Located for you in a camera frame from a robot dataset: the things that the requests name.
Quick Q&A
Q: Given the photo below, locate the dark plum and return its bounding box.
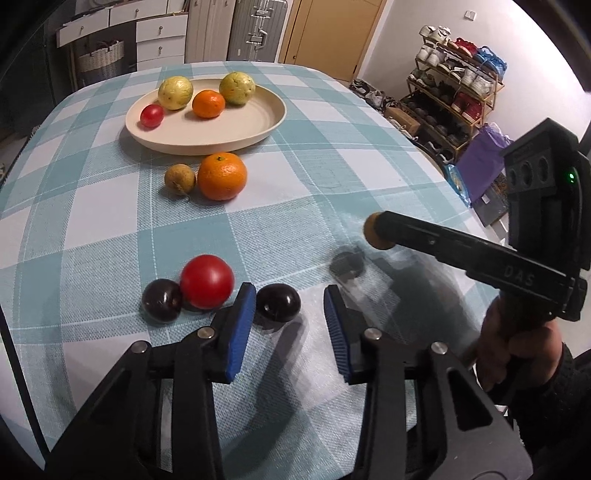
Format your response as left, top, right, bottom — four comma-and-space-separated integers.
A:
141, 278, 184, 323
256, 283, 301, 323

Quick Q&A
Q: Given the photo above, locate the orange tangerine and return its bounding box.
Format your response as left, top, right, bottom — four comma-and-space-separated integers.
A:
197, 152, 247, 202
191, 89, 225, 120

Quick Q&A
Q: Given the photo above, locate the green-yellow guava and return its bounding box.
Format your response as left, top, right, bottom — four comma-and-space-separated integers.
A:
218, 71, 256, 106

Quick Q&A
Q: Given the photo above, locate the brown longan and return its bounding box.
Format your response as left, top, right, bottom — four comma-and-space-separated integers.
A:
164, 164, 197, 196
363, 212, 396, 251

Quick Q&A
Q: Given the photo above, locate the yellow guava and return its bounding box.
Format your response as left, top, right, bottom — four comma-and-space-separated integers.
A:
157, 76, 193, 111

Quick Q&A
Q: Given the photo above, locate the red tomato small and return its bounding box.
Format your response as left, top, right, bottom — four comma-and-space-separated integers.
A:
139, 104, 164, 129

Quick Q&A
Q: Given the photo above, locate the person's right hand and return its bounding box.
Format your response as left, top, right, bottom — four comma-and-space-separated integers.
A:
476, 296, 563, 392

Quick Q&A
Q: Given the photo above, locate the purple bag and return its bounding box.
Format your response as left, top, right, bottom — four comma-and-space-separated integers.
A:
456, 123, 513, 203

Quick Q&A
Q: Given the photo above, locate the shoe rack with shoes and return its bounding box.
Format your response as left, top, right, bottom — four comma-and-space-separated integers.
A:
401, 25, 508, 163

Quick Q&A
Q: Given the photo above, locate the teal checked tablecloth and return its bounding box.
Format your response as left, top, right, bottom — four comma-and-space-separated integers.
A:
1, 62, 495, 479

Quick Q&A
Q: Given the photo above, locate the wooden door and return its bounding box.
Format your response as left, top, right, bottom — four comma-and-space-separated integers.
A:
279, 0, 386, 82

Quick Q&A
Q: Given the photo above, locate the cream round plate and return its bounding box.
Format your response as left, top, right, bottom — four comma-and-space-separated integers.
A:
124, 77, 289, 157

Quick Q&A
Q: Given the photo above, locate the silver aluminium suitcase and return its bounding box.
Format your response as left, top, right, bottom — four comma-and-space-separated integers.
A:
226, 0, 288, 62

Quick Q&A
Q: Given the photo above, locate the beige suitcase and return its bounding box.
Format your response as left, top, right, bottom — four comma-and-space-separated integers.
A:
184, 0, 236, 63

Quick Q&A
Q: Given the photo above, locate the white drawer desk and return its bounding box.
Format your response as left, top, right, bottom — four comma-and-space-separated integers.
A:
56, 1, 188, 71

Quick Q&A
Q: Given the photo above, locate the woven laundry basket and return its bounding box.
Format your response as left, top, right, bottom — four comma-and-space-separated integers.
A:
76, 40, 125, 86

